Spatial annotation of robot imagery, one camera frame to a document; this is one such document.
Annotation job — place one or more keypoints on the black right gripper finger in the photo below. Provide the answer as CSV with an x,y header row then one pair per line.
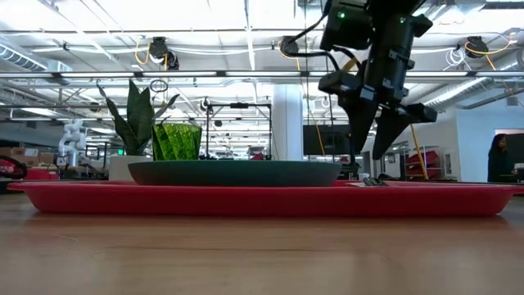
x,y
362,119
387,131

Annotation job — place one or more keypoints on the teal round plate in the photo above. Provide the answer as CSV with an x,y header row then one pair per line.
x,y
233,174

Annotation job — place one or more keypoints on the red plastic tray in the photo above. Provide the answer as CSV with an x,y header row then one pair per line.
x,y
245,202

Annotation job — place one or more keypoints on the green faceted glass cup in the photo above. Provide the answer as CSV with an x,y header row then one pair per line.
x,y
178,143

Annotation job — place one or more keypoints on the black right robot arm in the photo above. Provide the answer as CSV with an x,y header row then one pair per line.
x,y
348,28

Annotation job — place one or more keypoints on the black monitor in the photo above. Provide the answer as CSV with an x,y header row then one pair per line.
x,y
323,141

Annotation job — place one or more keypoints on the shelf with red bins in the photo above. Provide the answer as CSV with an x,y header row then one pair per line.
x,y
434,162

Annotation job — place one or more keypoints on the white building column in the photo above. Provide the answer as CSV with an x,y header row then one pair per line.
x,y
286,123

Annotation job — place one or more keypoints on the person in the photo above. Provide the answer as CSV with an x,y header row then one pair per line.
x,y
499,160

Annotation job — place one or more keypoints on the long ceiling light strip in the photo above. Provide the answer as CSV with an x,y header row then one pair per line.
x,y
184,74

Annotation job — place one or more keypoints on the green snake plant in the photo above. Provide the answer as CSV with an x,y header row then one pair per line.
x,y
137,114

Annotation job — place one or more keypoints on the white plant pot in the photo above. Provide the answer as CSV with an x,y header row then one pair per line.
x,y
118,168

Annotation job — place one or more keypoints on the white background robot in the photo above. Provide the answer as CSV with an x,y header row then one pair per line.
x,y
73,139

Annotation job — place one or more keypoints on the red bin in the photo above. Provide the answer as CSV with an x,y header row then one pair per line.
x,y
43,175

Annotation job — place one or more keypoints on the cardboard boxes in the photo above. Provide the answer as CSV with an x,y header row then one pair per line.
x,y
24,155

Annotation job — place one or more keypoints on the red object with black loop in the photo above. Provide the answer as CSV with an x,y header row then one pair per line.
x,y
8,169

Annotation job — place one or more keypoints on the silver ceiling duct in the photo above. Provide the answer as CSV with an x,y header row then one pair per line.
x,y
450,96
24,59

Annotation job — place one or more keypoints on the black background rig frame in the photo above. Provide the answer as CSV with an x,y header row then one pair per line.
x,y
239,105

